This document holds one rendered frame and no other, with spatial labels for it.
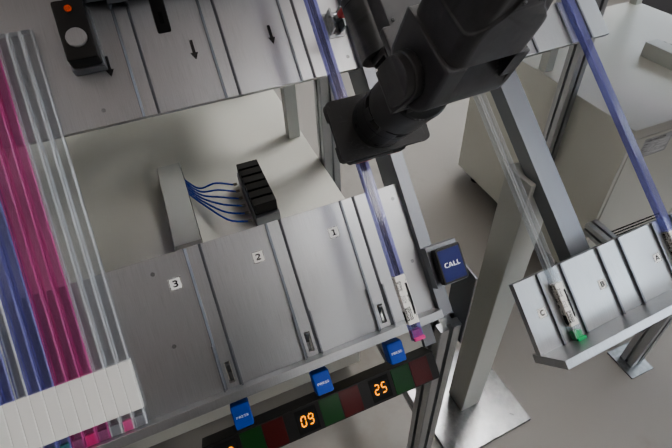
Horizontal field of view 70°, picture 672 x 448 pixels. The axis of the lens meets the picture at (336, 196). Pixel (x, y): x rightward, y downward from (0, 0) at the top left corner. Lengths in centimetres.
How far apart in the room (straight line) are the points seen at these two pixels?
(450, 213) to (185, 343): 142
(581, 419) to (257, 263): 111
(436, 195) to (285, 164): 98
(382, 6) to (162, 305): 45
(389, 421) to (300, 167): 73
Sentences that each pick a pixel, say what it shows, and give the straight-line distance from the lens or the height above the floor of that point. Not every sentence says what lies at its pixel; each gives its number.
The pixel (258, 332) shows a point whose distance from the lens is 67.
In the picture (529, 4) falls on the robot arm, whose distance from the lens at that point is 31.
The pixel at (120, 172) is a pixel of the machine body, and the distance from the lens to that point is 124.
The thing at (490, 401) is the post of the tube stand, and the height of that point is 1.
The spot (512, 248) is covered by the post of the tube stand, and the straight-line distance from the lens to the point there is 92.
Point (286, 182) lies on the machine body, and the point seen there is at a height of 62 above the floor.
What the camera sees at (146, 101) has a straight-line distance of 69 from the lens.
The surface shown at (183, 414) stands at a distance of 66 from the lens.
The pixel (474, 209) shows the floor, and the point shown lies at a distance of 197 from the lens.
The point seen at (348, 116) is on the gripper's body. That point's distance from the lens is 50.
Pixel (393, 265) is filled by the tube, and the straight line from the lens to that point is 59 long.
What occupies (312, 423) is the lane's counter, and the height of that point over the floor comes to 65.
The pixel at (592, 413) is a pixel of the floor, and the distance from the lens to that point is 157.
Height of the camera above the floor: 131
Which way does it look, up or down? 42 degrees down
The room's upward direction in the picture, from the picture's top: 3 degrees counter-clockwise
